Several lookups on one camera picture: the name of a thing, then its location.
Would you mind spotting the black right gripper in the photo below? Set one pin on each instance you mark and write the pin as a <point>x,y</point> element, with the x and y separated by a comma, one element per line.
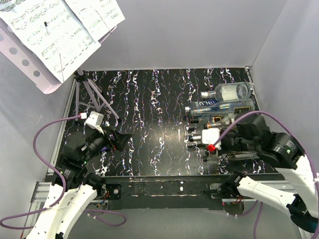
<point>222,143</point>

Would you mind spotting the clear square bottle white label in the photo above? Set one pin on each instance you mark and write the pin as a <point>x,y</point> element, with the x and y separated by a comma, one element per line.
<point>229,91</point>

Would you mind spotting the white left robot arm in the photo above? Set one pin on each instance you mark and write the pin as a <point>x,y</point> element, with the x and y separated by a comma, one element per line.
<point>70,194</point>

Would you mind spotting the blue clear tall bottle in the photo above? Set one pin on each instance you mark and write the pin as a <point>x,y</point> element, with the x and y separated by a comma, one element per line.
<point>222,108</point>

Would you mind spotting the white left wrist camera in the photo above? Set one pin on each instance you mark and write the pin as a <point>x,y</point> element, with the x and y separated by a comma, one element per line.
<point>94,121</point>

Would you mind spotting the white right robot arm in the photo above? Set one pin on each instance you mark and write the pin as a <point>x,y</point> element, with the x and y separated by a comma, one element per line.
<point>292,189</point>

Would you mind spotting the small sheet music page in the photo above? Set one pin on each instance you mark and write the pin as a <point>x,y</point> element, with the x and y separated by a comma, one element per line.
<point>99,17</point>

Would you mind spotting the lilac music stand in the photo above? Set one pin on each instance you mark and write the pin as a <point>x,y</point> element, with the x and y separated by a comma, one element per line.
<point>24,59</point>

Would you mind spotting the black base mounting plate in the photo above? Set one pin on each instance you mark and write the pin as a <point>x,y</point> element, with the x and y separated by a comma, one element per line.
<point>170,192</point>

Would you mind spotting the green wine bottle silver neck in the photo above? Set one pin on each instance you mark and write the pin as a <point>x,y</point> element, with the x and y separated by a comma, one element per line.
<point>194,138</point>

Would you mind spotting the large sheet music page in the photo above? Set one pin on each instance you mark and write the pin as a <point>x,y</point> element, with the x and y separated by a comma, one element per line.
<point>52,32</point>

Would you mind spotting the clear bottle black cork cap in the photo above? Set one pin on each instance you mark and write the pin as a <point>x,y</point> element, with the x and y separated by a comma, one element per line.
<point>225,122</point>

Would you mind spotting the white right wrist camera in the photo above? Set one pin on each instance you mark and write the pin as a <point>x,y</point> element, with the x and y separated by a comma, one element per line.
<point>209,137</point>

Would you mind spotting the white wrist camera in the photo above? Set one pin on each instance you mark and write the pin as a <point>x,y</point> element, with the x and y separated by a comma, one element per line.
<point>209,137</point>
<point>94,121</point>

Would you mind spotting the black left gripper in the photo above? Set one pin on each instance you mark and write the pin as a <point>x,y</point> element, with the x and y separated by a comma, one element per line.
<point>119,139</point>

